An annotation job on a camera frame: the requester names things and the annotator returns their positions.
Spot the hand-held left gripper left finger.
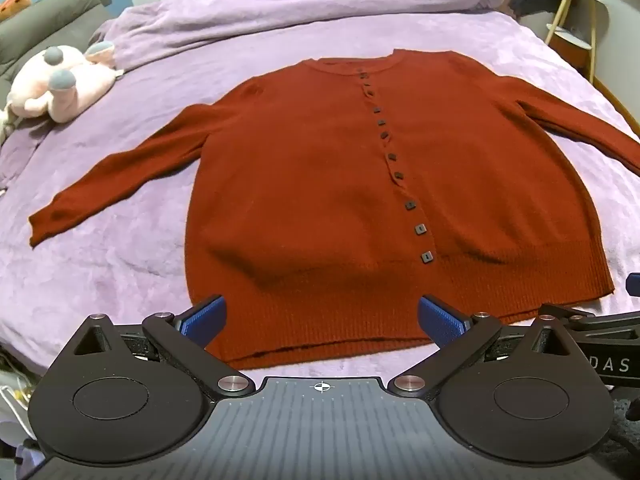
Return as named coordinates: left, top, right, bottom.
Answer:
left=66, top=294, right=254, bottom=399

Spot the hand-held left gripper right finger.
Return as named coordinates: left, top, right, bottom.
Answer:
left=387, top=295, right=577, bottom=399

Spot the red button cardigan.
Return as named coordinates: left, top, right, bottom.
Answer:
left=28, top=48, right=640, bottom=371

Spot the pink plush toy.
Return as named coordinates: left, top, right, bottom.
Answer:
left=5, top=41, right=125, bottom=124

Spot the purple duvet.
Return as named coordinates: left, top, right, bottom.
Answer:
left=90, top=0, right=506, bottom=72

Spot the grey padded headboard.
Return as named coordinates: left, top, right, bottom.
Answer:
left=0, top=0, right=115, bottom=111

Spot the orange plush toy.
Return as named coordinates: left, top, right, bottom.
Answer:
left=0, top=0, right=32, bottom=22

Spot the yellow frame side table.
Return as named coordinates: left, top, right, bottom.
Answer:
left=544, top=0, right=610, bottom=85

